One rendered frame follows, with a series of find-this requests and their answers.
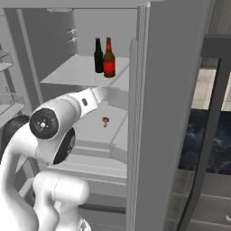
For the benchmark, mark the dark green beer bottle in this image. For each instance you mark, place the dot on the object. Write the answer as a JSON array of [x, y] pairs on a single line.
[[98, 58]]

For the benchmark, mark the fridge door with bins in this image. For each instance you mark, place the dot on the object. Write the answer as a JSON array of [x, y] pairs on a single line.
[[9, 102]]

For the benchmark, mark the grey base cupboards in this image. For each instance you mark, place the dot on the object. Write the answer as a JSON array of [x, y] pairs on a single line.
[[210, 204]]

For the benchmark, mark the grey fridge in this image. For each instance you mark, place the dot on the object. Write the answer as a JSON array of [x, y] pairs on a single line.
[[54, 39]]

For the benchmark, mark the brown mushroom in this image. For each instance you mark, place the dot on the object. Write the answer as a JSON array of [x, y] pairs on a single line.
[[105, 121]]

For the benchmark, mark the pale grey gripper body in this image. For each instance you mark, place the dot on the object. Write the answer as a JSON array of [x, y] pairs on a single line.
[[99, 94]]

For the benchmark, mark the brown red-label beer bottle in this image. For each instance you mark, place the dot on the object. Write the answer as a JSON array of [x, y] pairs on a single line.
[[109, 64]]

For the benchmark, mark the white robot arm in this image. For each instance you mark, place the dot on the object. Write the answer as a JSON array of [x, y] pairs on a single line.
[[57, 120]]

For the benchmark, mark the wide grey fridge door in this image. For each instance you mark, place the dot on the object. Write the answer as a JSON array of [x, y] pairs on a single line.
[[168, 105]]

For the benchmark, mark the grey fridge shelf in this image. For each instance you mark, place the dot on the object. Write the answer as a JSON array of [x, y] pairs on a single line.
[[78, 72], [96, 132]]

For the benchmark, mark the grey fridge drawer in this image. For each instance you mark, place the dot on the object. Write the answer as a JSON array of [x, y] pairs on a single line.
[[105, 192]]

